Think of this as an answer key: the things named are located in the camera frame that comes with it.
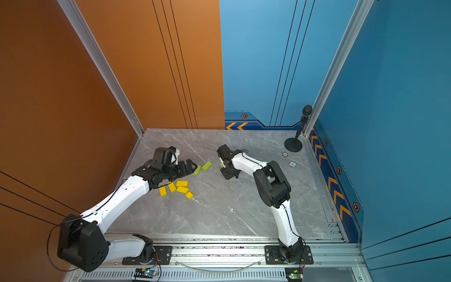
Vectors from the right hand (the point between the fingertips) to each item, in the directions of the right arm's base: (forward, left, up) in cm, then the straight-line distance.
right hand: (231, 173), depth 100 cm
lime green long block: (+4, +14, +2) cm, 15 cm away
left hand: (-6, +18, +16) cm, 25 cm away
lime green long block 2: (+6, +6, +1) cm, 8 cm away
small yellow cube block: (-14, +21, +1) cm, 25 cm away
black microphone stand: (+20, -40, +3) cm, 45 cm away
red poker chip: (+14, -34, 0) cm, 37 cm away
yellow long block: (-13, +35, +2) cm, 38 cm away
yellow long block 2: (-8, +26, +3) cm, 27 cm away
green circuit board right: (-46, -26, -2) cm, 53 cm away
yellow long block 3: (-11, +25, +2) cm, 28 cm away
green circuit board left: (-47, +34, -1) cm, 58 cm away
